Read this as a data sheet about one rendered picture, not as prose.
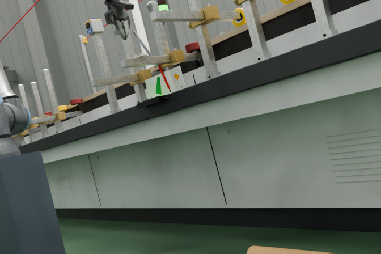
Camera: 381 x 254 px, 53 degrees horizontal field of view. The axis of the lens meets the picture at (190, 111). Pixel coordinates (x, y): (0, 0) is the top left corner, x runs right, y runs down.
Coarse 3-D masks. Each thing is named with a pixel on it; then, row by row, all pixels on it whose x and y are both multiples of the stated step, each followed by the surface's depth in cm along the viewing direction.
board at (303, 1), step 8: (296, 0) 143; (304, 0) 141; (280, 8) 149; (288, 8) 146; (296, 8) 144; (264, 16) 154; (272, 16) 152; (232, 32) 167; (240, 32) 164; (216, 40) 174; (224, 40) 172; (104, 88) 249; (88, 96) 265; (96, 96) 258
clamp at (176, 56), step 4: (172, 52) 165; (176, 52) 165; (180, 52) 166; (172, 56) 165; (176, 56) 165; (180, 56) 166; (172, 60) 166; (176, 60) 164; (180, 60) 166; (184, 60) 167; (160, 64) 172; (164, 64) 170; (168, 64) 168; (172, 64) 168; (176, 64) 171
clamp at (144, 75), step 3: (147, 69) 185; (138, 72) 185; (141, 72) 183; (144, 72) 183; (147, 72) 184; (150, 72) 186; (141, 75) 183; (144, 75) 183; (147, 75) 184; (150, 75) 185; (141, 78) 184; (144, 78) 182; (147, 78) 184; (138, 81) 186; (141, 81) 184; (144, 81) 186; (132, 84) 190
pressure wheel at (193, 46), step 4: (188, 44) 176; (192, 44) 176; (196, 44) 176; (188, 48) 177; (192, 48) 176; (196, 48) 176; (188, 52) 179; (192, 52) 179; (196, 52) 178; (196, 60) 179
